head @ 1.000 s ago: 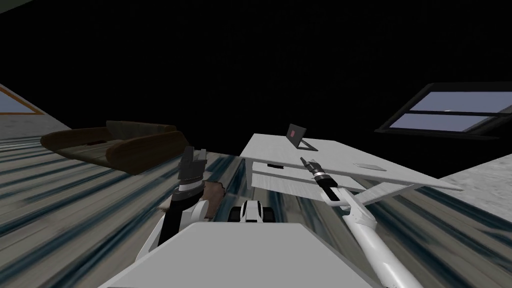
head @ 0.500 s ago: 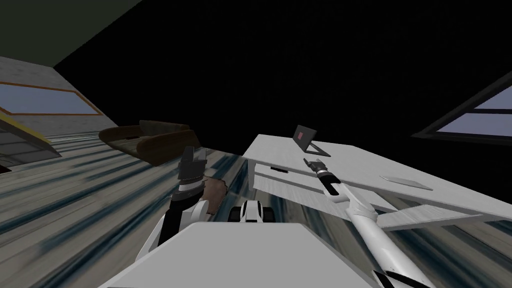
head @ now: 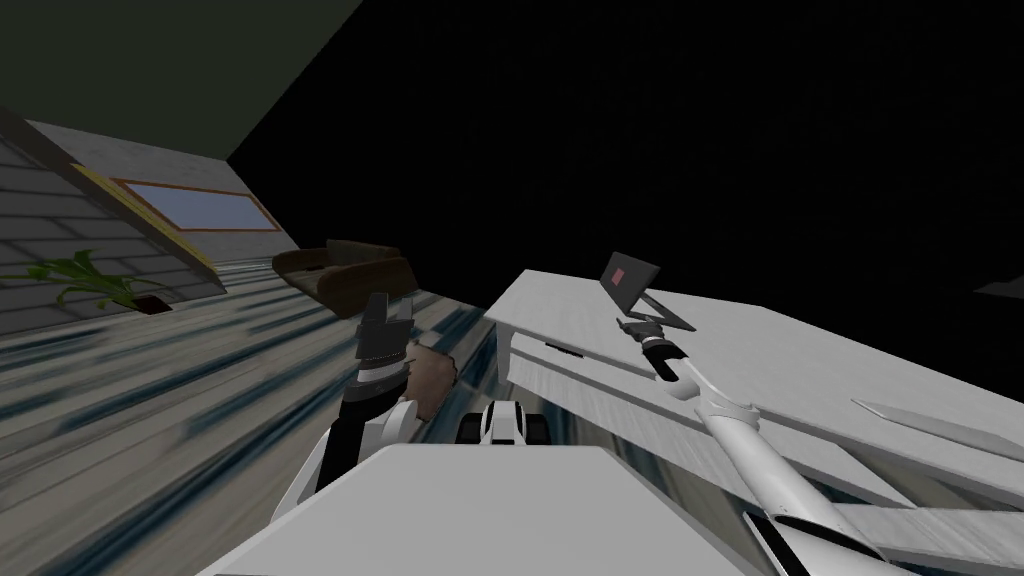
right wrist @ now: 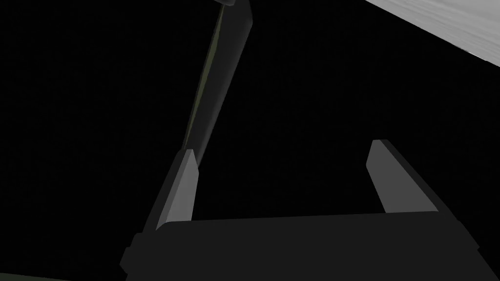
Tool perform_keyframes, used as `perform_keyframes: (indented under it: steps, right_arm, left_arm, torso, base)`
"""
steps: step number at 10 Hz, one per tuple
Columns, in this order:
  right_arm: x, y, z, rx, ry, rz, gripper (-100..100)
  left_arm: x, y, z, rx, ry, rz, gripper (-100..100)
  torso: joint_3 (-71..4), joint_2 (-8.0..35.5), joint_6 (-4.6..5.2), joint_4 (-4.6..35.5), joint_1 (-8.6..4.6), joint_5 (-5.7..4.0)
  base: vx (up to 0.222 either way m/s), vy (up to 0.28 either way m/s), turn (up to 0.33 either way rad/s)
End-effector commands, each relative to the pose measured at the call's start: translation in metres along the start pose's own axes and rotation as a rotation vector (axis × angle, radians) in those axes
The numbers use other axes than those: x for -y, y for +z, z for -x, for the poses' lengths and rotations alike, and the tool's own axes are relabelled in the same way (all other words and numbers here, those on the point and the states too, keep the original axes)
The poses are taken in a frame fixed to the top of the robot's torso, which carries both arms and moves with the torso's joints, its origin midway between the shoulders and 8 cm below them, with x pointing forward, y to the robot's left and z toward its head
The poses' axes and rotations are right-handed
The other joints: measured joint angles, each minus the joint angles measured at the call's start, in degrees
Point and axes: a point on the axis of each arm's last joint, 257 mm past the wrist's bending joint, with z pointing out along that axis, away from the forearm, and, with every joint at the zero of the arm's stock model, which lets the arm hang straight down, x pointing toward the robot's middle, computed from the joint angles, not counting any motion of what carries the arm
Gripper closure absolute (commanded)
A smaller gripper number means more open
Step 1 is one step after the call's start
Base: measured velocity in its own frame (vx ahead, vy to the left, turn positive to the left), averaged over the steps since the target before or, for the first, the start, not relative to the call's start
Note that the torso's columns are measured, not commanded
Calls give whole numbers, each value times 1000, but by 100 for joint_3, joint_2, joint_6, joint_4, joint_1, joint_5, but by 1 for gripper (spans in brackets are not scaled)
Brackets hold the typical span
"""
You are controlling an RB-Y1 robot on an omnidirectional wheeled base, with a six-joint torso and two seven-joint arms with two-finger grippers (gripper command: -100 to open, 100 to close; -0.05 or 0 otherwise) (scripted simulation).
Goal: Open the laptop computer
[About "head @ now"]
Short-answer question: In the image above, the brown rounded pad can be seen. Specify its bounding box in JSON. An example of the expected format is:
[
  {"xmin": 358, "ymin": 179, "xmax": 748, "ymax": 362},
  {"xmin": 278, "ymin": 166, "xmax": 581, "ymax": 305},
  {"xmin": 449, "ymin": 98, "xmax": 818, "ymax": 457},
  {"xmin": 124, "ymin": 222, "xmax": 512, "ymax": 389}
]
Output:
[{"xmin": 404, "ymin": 342, "xmax": 460, "ymax": 423}]

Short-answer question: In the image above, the white desk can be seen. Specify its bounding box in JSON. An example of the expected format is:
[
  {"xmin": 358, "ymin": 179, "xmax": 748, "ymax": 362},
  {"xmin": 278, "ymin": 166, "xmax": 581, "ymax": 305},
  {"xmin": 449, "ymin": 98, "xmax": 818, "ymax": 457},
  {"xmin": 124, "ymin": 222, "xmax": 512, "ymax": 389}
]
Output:
[{"xmin": 483, "ymin": 267, "xmax": 1024, "ymax": 576}]

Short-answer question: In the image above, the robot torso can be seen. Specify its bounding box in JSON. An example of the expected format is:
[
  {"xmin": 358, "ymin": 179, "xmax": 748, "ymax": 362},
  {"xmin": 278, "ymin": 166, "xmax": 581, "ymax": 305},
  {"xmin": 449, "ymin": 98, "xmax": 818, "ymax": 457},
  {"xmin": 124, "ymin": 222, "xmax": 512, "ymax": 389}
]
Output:
[{"xmin": 194, "ymin": 399, "xmax": 749, "ymax": 576}]

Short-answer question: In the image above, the window with brown frame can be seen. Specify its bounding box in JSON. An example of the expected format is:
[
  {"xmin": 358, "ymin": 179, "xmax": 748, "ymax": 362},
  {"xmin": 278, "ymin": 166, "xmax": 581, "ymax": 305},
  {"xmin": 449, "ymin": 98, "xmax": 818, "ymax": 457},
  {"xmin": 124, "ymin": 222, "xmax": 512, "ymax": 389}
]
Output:
[{"xmin": 110, "ymin": 176, "xmax": 284, "ymax": 236}]

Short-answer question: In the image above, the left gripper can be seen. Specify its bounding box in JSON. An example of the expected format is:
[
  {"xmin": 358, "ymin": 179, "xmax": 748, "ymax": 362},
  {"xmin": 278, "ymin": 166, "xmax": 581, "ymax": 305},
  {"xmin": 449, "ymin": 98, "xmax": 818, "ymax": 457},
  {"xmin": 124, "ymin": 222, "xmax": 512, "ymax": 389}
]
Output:
[{"xmin": 354, "ymin": 291, "xmax": 417, "ymax": 372}]

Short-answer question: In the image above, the brown sofa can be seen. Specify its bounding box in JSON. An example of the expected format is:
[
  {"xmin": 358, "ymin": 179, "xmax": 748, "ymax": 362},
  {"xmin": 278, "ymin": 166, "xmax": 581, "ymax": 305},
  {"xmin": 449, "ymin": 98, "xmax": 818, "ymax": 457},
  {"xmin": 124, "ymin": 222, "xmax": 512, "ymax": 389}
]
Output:
[{"xmin": 271, "ymin": 237, "xmax": 422, "ymax": 322}]

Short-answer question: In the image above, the green potted plant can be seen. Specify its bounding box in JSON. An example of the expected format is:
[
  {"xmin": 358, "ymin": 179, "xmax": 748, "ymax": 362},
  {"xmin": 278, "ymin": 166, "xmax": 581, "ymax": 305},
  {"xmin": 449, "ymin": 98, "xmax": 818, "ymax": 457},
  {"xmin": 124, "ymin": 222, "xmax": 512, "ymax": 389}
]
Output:
[{"xmin": 0, "ymin": 248, "xmax": 175, "ymax": 316}]

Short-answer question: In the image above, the dark grey laptop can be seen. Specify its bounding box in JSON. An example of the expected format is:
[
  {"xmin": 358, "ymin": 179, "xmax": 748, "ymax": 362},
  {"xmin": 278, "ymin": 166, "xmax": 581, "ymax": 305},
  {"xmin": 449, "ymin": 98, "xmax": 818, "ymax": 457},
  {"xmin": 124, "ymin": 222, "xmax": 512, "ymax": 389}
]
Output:
[{"xmin": 598, "ymin": 251, "xmax": 697, "ymax": 334}]

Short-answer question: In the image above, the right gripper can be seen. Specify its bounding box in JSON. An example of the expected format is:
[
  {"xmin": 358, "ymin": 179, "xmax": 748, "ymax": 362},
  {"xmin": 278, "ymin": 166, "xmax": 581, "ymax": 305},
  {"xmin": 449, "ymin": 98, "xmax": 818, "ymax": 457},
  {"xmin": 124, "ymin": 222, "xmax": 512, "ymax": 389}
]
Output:
[{"xmin": 615, "ymin": 315, "xmax": 667, "ymax": 345}]

